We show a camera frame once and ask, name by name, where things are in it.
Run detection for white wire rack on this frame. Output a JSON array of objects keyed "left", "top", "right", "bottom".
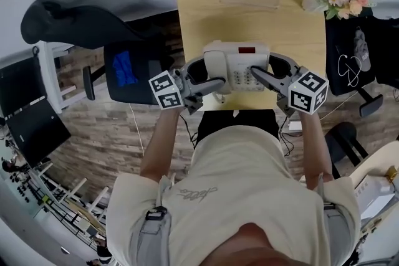
[{"left": 27, "top": 158, "right": 110, "bottom": 247}]

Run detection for white desk telephone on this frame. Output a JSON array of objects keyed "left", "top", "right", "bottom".
[{"left": 202, "top": 40, "right": 272, "bottom": 103}]

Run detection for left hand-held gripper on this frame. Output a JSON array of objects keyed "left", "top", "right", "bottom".
[{"left": 148, "top": 55, "right": 226, "bottom": 116}]

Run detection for white side desk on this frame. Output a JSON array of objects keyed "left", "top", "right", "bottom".
[{"left": 348, "top": 141, "right": 399, "bottom": 259}]

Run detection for white stool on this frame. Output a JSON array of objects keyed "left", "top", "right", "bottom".
[{"left": 32, "top": 40, "right": 85, "bottom": 110}]

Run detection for grey right shoulder strap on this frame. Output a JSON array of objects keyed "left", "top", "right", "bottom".
[{"left": 317, "top": 173, "right": 362, "bottom": 266}]

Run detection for person's right forearm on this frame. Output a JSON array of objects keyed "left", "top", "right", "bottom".
[{"left": 298, "top": 109, "right": 335, "bottom": 191}]

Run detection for black shorts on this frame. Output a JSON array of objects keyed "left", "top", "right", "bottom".
[{"left": 196, "top": 109, "right": 280, "bottom": 151}]

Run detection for black high-back office chair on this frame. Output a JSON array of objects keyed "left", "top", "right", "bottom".
[{"left": 21, "top": 0, "right": 176, "bottom": 107}]

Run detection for white floor cable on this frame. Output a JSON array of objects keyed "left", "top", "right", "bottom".
[{"left": 128, "top": 102, "right": 145, "bottom": 163}]

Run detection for grey cap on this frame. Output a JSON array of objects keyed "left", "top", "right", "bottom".
[{"left": 353, "top": 26, "right": 374, "bottom": 73}]

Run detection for person's left forearm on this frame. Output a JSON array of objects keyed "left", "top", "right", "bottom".
[{"left": 140, "top": 107, "right": 182, "bottom": 185}]

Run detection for black armchair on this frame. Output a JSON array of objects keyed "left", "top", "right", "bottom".
[{"left": 325, "top": 7, "right": 399, "bottom": 118}]

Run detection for white earphone cable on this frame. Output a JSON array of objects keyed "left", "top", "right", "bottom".
[{"left": 337, "top": 54, "right": 363, "bottom": 88}]

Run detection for grey left shoulder strap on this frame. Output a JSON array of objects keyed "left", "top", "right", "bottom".
[{"left": 128, "top": 175, "right": 174, "bottom": 266}]

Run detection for light wooden table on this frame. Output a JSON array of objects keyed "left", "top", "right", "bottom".
[{"left": 173, "top": 0, "right": 327, "bottom": 112}]

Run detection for blue cloth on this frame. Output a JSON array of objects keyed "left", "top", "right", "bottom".
[{"left": 112, "top": 50, "right": 140, "bottom": 87}]

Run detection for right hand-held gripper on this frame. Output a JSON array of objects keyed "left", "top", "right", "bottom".
[{"left": 250, "top": 53, "right": 330, "bottom": 118}]

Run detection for cream t-shirt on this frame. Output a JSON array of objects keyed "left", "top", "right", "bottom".
[{"left": 105, "top": 125, "right": 362, "bottom": 266}]

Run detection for grey shoulder strap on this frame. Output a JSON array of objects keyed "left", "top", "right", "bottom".
[
  {"left": 317, "top": 173, "right": 362, "bottom": 266},
  {"left": 128, "top": 175, "right": 174, "bottom": 266}
]

